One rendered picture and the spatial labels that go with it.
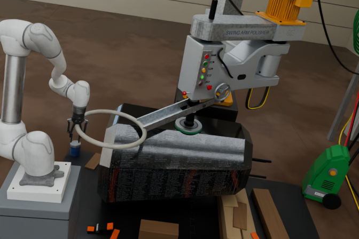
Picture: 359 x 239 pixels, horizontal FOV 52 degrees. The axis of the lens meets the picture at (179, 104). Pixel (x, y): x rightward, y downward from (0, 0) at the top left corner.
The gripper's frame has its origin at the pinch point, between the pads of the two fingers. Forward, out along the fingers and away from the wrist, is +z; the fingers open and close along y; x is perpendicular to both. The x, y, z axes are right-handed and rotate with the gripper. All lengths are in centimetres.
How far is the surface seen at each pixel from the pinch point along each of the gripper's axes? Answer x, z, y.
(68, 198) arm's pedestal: -53, 5, -5
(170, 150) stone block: 1, 8, 70
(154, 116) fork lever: 14, -14, 56
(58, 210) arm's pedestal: -62, 6, -10
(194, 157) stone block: -6, 9, 88
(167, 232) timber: -25, 66, 75
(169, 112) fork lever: 15, -16, 67
